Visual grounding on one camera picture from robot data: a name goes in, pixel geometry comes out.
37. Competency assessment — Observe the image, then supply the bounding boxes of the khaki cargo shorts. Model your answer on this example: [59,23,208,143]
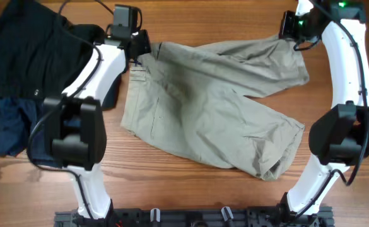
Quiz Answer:
[121,36,309,181]

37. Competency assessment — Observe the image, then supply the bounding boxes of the black folded garment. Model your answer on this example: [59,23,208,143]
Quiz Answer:
[0,1,107,105]

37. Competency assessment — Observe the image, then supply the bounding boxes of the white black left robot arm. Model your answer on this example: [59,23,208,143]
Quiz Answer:
[44,30,151,224]

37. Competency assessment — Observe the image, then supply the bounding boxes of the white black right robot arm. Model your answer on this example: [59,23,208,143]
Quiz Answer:
[278,6,369,221]

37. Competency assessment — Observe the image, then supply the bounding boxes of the navy blue garment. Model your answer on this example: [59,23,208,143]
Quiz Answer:
[0,96,62,168]

